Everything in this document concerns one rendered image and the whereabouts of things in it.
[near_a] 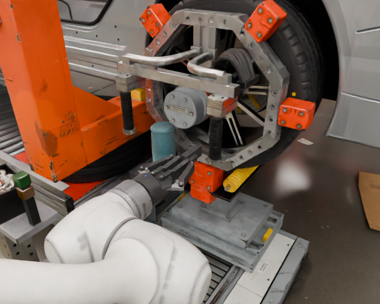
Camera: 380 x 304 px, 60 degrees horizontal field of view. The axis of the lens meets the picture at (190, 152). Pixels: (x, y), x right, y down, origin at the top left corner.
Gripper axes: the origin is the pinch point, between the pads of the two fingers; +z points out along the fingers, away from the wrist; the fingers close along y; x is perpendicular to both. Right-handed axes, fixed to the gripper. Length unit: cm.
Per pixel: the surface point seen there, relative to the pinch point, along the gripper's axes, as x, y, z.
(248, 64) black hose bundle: 17.9, 2.1, 25.2
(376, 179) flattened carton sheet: -81, 41, 154
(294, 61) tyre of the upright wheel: 16.4, 9.9, 40.8
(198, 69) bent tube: 17.7, -7.3, 14.0
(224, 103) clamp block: 10.9, 2.5, 11.4
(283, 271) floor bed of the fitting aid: -75, 19, 44
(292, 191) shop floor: -83, 0, 114
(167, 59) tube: 17.5, -20.6, 17.7
